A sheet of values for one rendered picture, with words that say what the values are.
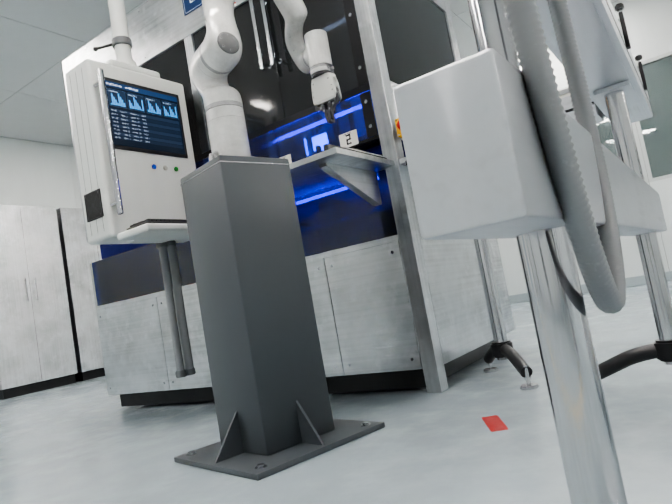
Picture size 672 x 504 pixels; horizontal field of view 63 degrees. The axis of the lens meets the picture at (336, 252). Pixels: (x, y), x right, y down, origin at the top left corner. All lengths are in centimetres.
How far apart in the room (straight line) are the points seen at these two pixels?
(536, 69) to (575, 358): 27
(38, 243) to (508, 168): 664
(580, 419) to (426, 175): 29
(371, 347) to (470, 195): 184
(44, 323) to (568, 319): 644
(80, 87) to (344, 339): 150
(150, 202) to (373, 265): 100
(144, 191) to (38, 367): 443
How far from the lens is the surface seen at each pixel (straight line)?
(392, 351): 217
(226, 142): 174
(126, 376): 334
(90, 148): 250
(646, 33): 681
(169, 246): 265
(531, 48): 47
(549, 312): 57
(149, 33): 324
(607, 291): 55
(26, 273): 678
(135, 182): 249
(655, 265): 171
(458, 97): 41
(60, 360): 684
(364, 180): 207
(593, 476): 60
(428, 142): 42
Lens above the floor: 40
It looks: 5 degrees up
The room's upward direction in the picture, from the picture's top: 10 degrees counter-clockwise
